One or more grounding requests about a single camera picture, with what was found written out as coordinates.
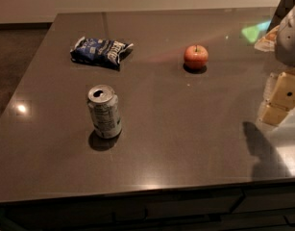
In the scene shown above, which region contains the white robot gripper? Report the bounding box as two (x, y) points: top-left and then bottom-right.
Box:
(258, 6), (295, 126)

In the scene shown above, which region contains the silver 7up soda can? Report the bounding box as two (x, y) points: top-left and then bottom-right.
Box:
(87, 85), (122, 139)

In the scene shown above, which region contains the red apple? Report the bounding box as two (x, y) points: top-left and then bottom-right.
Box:
(184, 44), (209, 70)

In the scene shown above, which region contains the blue chip bag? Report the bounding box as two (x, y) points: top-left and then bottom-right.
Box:
(70, 37), (134, 69)

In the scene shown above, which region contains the dark cabinet drawer handle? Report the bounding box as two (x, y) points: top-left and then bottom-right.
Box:
(111, 209), (148, 224)

